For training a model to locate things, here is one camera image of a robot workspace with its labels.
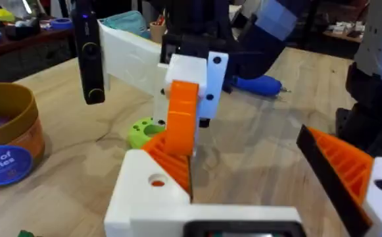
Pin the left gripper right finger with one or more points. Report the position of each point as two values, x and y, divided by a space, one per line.
348 164

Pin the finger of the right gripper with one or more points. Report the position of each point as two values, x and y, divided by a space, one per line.
215 79
182 112

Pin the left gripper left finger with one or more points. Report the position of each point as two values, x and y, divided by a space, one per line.
134 184

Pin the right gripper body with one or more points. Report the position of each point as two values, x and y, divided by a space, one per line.
128 59

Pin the blue electric screwdriver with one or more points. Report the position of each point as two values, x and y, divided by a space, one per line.
259 85

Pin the teal cloth bag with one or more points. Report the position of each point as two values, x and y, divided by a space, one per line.
128 23

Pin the cardboard cup with pens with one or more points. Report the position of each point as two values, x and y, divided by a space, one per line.
157 31

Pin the green disc with holes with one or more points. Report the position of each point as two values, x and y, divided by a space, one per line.
138 131

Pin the blue tape roll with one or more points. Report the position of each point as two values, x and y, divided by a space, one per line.
62 23

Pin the dark wooden side table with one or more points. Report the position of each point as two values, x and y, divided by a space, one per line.
23 44

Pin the black tool heap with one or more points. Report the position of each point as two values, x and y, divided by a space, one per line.
21 29

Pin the small green toy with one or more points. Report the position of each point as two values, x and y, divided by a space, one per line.
25 234

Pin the table with small boxes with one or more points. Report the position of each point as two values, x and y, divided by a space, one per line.
343 31

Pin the brown toy tub blue label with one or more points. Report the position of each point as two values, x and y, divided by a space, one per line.
10 131

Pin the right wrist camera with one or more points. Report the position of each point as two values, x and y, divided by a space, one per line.
88 66

